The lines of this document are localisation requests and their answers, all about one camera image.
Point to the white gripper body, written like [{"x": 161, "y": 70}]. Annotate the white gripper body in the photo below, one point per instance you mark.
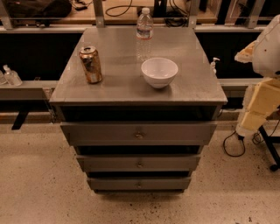
[{"x": 268, "y": 55}]

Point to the grey drawer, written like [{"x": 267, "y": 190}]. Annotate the grey drawer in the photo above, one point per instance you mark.
[
  {"x": 139, "y": 163},
  {"x": 139, "y": 184},
  {"x": 138, "y": 133}
]

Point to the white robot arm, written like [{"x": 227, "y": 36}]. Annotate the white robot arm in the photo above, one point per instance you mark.
[{"x": 264, "y": 52}]

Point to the grey top drawer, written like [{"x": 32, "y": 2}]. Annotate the grey top drawer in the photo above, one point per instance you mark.
[{"x": 138, "y": 133}]

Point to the grey drawer cabinet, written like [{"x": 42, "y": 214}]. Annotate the grey drawer cabinet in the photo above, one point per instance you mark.
[{"x": 195, "y": 95}]

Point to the grey bottom drawer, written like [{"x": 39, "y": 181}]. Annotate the grey bottom drawer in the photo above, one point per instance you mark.
[{"x": 139, "y": 184}]

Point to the black stand leg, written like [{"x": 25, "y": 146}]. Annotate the black stand leg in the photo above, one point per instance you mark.
[{"x": 270, "y": 141}]

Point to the small pump bottle right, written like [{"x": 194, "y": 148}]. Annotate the small pump bottle right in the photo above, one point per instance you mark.
[{"x": 213, "y": 64}]

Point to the white bowl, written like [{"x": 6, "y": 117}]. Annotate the white bowl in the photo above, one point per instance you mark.
[{"x": 159, "y": 72}]

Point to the clear plastic water bottle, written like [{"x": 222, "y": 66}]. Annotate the clear plastic water bottle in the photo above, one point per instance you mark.
[{"x": 144, "y": 34}]

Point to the orange soda can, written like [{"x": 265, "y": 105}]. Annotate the orange soda can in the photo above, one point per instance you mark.
[{"x": 91, "y": 64}]

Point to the sanitizer pump bottle left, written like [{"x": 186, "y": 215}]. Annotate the sanitizer pump bottle left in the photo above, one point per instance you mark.
[{"x": 12, "y": 76}]

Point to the black backpack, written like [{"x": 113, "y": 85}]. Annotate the black backpack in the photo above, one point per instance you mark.
[{"x": 38, "y": 8}]

